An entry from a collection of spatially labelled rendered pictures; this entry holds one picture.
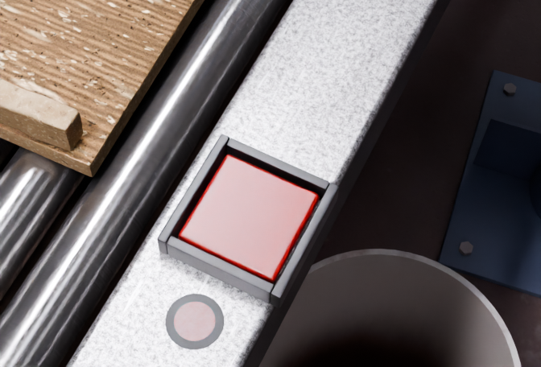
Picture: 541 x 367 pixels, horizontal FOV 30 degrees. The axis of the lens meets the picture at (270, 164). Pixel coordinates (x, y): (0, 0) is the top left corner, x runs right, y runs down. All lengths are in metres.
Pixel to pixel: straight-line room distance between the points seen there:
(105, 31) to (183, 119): 0.07
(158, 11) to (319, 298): 0.67
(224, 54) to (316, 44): 0.06
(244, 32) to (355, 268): 0.60
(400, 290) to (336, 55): 0.65
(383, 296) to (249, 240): 0.73
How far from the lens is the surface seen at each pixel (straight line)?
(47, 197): 0.60
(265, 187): 0.57
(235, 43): 0.64
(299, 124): 0.61
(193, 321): 0.56
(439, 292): 1.22
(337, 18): 0.66
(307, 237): 0.56
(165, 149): 0.60
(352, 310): 1.31
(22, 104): 0.57
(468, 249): 1.59
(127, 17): 0.63
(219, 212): 0.57
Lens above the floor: 1.44
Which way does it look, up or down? 61 degrees down
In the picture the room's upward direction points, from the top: 2 degrees clockwise
